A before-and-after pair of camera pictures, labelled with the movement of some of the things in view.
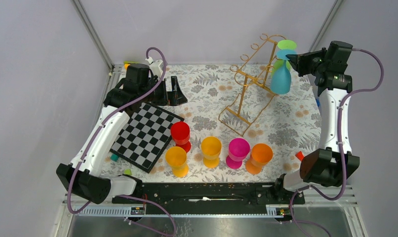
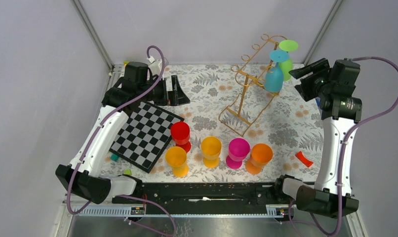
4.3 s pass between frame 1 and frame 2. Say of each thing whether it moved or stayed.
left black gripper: stayed
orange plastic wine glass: stayed
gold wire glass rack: stayed
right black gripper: moved
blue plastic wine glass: moved
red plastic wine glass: stayed
